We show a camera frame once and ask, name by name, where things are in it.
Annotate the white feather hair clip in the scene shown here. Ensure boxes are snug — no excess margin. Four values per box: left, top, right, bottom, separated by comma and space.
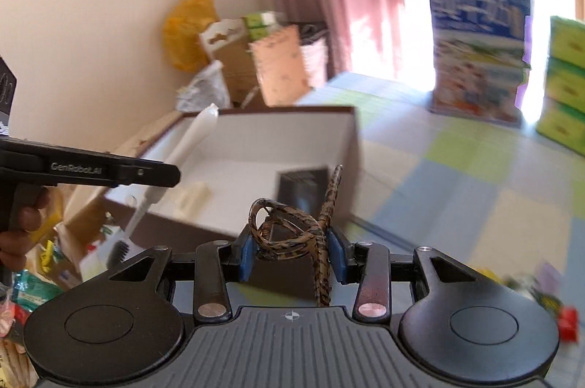
106, 104, 219, 269

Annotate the leopard print hair clip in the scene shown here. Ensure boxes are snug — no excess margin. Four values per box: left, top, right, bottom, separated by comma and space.
248, 164, 343, 307

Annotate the yellow snack packet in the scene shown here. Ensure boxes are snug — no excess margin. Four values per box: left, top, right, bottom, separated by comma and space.
503, 264, 563, 318

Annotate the person hand on handle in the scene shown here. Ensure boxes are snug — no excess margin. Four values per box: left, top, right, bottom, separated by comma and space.
1, 187, 50, 272

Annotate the cream claw hair clip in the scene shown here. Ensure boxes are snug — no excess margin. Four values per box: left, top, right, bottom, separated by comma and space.
175, 182, 211, 218

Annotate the black shaver box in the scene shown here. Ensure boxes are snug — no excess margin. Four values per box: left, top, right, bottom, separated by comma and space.
277, 167, 329, 218

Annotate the brown white storage box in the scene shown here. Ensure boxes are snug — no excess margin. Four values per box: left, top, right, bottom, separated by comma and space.
131, 106, 360, 252

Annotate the clear printed plastic bag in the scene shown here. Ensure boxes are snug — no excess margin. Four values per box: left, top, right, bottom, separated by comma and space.
175, 60, 232, 113

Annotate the checked pastel tablecloth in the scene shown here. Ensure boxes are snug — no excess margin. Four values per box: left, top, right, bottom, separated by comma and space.
296, 72, 585, 388

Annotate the brown cardboard box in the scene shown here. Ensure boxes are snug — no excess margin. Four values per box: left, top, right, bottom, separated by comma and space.
212, 24, 314, 108

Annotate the yellow plastic bag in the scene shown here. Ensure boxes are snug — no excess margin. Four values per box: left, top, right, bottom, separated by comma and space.
163, 0, 220, 73

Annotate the red small packet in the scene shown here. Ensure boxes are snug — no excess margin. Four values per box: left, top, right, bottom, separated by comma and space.
556, 306, 580, 343

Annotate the green tissue pack stack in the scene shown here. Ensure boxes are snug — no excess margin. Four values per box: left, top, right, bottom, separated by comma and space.
536, 16, 585, 156

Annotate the blue milk carton box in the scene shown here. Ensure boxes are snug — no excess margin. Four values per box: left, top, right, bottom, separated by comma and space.
429, 0, 532, 127

